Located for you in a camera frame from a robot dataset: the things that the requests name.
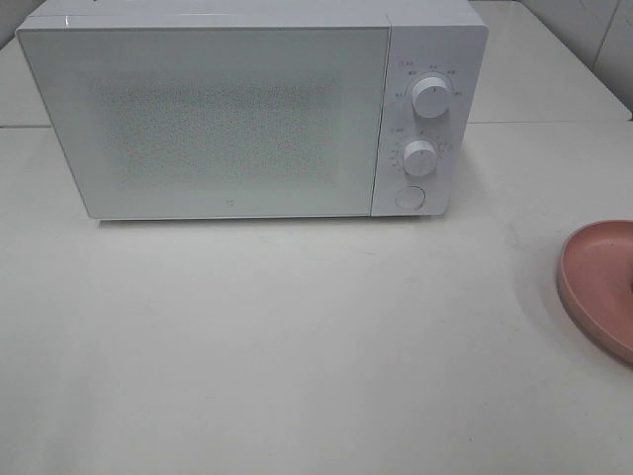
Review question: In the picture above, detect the upper white microwave knob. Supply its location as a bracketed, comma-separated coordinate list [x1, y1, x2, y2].
[408, 73, 452, 119]

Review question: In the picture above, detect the white microwave knob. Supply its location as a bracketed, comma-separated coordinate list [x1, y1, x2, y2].
[403, 140, 438, 177]
[408, 73, 452, 119]

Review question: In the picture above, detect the pink round plate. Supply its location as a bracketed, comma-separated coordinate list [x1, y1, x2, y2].
[556, 220, 632, 366]

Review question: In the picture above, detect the white microwave door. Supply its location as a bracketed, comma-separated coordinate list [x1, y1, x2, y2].
[19, 28, 389, 220]

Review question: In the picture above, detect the lower white microwave knob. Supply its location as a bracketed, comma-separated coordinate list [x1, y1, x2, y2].
[403, 140, 438, 177]

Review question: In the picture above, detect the white microwave oven body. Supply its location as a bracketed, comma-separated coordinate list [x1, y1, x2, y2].
[16, 1, 489, 219]

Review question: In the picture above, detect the round white door button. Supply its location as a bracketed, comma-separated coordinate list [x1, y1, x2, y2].
[396, 186, 425, 211]

